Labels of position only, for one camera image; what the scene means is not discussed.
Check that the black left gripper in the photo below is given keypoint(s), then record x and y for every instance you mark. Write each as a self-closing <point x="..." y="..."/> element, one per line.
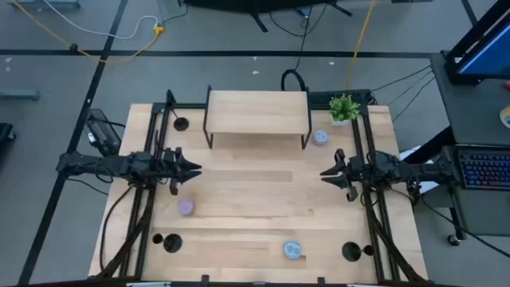
<point x="169" y="167"/>

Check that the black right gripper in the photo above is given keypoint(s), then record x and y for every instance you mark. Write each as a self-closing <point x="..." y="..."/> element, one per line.
<point x="356" y="171"/>

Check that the purple floral round tin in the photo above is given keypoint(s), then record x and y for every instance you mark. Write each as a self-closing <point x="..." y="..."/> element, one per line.
<point x="186" y="207"/>

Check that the pale blue round container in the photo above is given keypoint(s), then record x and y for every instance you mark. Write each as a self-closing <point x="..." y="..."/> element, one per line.
<point x="320" y="137"/>

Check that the black candle stick holder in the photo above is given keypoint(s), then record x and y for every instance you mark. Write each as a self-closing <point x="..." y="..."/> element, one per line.
<point x="351" y="251"/>
<point x="172" y="243"/>
<point x="181" y="124"/>

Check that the blue teal patterned round tin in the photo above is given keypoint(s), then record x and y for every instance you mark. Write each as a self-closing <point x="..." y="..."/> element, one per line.
<point x="293" y="250"/>

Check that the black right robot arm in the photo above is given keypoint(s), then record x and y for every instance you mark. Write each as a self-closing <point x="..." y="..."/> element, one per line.
<point x="418" y="173"/>

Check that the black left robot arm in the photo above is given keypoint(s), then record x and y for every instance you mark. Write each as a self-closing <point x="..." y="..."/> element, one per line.
<point x="103" y="165"/>

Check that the green plant in white pot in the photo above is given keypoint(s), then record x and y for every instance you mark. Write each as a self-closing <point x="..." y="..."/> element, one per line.
<point x="343" y="107"/>

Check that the black power strip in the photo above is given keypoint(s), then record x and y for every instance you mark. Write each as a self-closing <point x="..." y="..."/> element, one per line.
<point x="330" y="97"/>

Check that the wooden shelf with black legs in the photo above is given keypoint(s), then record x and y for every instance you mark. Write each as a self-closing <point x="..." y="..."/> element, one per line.
<point x="257" y="111"/>

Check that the black power supply box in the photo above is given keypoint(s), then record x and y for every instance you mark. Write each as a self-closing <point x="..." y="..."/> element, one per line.
<point x="101" y="133"/>

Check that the black desk caster wheel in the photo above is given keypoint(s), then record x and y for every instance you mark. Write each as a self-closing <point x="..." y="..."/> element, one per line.
<point x="453" y="239"/>

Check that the backlit black keyboard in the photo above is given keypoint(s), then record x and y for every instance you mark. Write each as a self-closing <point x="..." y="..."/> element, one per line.
<point x="486" y="169"/>

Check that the dark grey desk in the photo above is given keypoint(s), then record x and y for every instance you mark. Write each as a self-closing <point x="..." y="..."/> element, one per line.
<point x="474" y="107"/>

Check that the round yellow blue sticker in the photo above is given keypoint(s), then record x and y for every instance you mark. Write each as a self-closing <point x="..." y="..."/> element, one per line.
<point x="506" y="116"/>

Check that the black partition screen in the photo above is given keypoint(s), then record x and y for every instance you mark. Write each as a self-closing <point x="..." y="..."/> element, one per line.
<point x="255" y="5"/>

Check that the black floor equipment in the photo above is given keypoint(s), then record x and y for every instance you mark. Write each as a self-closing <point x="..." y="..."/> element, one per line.
<point x="5" y="133"/>

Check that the grey flat floor foot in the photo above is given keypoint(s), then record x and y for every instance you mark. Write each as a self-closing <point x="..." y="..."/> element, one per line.
<point x="18" y="94"/>

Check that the black computer monitor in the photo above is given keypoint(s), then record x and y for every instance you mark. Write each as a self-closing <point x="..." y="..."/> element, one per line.
<point x="486" y="56"/>

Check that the grey stand base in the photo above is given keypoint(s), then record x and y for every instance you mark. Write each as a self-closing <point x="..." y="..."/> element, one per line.
<point x="48" y="4"/>

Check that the black rail clamp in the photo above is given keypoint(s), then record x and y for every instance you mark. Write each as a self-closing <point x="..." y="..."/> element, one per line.
<point x="205" y="279"/>
<point x="320" y="280"/>

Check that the black table edge rail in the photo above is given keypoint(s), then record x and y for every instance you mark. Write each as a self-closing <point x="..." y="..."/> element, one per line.
<point x="279" y="284"/>

